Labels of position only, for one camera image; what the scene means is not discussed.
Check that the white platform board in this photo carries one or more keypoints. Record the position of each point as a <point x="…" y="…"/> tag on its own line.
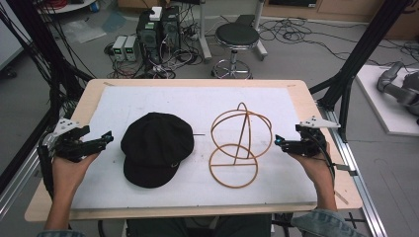
<point x="375" y="95"/>

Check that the grey bench power supply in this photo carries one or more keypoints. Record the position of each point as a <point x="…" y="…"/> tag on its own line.
<point x="118" y="47"/>
<point x="131" y="48"/>

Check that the white desk leg frame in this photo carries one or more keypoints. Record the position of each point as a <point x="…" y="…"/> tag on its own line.
<point x="204" y="36"/>

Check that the white box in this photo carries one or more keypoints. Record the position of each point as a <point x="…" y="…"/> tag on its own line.
<point x="155" y="14"/>

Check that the small metal pin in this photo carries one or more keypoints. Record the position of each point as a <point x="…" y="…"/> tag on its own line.
<point x="199" y="134"/>

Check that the black round stool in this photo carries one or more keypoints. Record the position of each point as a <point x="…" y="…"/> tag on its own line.
<point x="237" y="34"/>

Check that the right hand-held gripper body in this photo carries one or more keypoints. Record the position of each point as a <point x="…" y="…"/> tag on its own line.
<point x="311" y="138"/>

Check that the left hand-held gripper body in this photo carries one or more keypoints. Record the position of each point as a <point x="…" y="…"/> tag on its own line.
<point x="67" y="141"/>

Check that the wooden table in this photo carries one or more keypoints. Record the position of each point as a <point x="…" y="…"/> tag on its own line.
<point x="95" y="86"/>

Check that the aluminium rail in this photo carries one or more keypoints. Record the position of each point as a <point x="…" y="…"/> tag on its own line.
<point x="357" y="184"/>
<point x="19" y="184"/>

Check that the person's legs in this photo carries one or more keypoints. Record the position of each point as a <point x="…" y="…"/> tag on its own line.
<point x="197" y="227"/>

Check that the white table mat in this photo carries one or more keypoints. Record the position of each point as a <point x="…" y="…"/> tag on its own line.
<point x="197" y="105"/>

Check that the black cap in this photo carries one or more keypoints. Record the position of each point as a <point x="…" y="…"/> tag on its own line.
<point x="154" y="148"/>

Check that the person's left hand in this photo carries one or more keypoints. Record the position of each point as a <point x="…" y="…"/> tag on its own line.
<point x="70" y="173"/>

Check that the black frame post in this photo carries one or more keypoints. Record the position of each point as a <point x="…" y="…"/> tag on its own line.
<point x="362" y="49"/>
<point x="39" y="39"/>

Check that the black computer tower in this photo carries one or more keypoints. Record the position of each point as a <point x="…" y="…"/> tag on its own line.
<point x="147" y="33"/>
<point x="171" y="29"/>

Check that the person's right hand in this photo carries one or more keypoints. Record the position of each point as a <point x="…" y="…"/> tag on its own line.
<point x="314" y="169"/>

